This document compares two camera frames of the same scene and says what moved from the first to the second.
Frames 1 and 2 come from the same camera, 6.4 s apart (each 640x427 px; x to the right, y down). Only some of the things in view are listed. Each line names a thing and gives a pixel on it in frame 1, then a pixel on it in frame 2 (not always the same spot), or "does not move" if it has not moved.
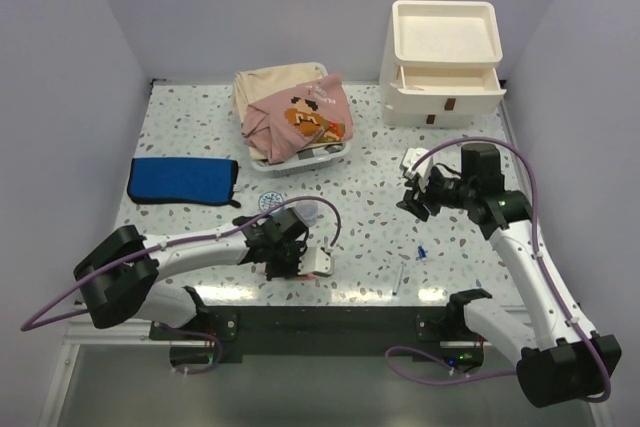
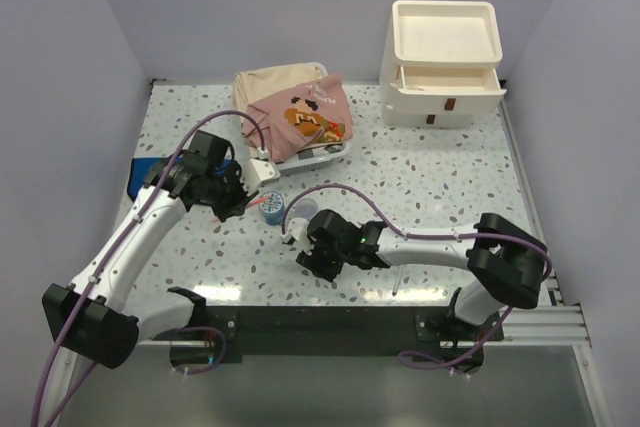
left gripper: (297, 248) → (237, 208)
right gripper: (413, 204) → (313, 263)
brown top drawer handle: (450, 104) does not move
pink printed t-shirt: (310, 113) does not move
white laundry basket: (307, 165) does not move
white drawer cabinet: (438, 64) does not move
